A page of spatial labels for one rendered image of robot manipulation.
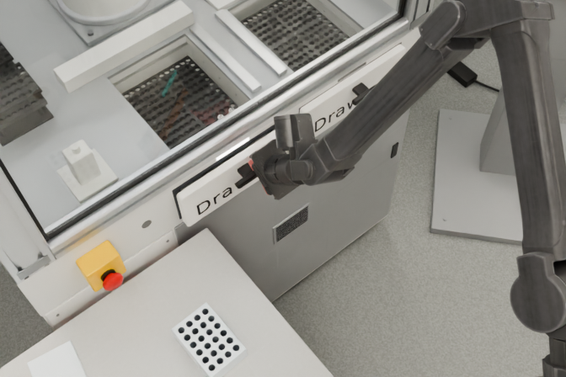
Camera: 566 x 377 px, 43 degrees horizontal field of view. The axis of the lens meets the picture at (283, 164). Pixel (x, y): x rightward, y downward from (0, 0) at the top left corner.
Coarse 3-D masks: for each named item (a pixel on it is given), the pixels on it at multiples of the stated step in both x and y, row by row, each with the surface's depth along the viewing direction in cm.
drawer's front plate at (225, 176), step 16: (256, 144) 145; (240, 160) 143; (208, 176) 141; (224, 176) 143; (240, 176) 147; (192, 192) 139; (208, 192) 143; (224, 192) 147; (240, 192) 152; (192, 208) 143; (208, 208) 147; (192, 224) 147
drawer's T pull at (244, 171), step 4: (244, 164) 145; (248, 164) 145; (240, 168) 144; (244, 168) 144; (248, 168) 144; (240, 172) 144; (244, 172) 144; (248, 172) 144; (252, 172) 143; (244, 176) 143; (248, 176) 143; (252, 176) 143; (256, 176) 144; (240, 180) 142; (244, 180) 142; (248, 180) 143; (252, 180) 144; (236, 184) 142; (240, 184) 142; (244, 184) 143
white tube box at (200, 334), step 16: (192, 320) 139; (208, 320) 140; (176, 336) 137; (192, 336) 137; (208, 336) 137; (224, 336) 140; (192, 352) 135; (208, 352) 135; (224, 352) 135; (240, 352) 135; (208, 368) 134; (224, 368) 134
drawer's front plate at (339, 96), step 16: (400, 48) 159; (368, 64) 156; (384, 64) 158; (352, 80) 154; (368, 80) 158; (320, 96) 152; (336, 96) 153; (352, 96) 158; (304, 112) 150; (320, 112) 153; (336, 112) 158
